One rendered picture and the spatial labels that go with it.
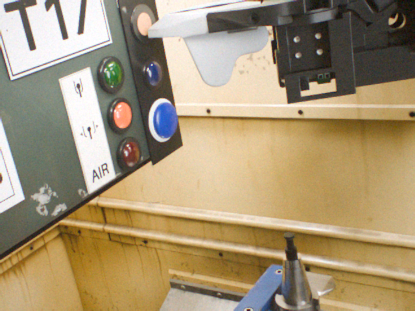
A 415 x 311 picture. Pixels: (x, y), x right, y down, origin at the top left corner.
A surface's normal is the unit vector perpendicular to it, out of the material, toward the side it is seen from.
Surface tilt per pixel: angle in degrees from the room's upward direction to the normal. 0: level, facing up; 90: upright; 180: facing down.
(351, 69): 90
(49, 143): 90
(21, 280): 90
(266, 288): 0
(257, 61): 90
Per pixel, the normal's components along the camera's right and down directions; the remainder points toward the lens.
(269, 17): -0.02, 0.36
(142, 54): 0.84, 0.06
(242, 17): -0.38, 0.39
